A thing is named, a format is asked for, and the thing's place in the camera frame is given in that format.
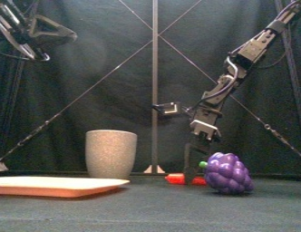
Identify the red toy chile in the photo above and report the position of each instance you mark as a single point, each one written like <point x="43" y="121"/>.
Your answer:
<point x="175" y="179"/>

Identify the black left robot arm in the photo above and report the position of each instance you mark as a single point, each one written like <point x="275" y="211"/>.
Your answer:
<point x="4" y="6"/>

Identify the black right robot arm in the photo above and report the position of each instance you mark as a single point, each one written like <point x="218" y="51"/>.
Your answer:
<point x="254" y="50"/>

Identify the purple toy grape bunch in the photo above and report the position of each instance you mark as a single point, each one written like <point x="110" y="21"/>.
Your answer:
<point x="229" y="173"/>

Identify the grey speckled cup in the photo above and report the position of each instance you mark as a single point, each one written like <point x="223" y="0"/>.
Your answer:
<point x="110" y="154"/>

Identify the metal pole foot bracket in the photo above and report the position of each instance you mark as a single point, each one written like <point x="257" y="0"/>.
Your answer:
<point x="154" y="170"/>

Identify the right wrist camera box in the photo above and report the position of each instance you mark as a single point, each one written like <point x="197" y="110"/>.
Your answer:
<point x="169" y="108"/>

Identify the grey upright frame pole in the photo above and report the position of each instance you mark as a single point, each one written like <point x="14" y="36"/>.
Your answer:
<point x="154" y="60"/>

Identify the dark side frame post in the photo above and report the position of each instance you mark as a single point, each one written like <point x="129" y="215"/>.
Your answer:
<point x="291" y="66"/>

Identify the metal corner foot bracket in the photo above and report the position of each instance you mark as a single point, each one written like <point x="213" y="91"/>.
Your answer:
<point x="0" y="166"/>

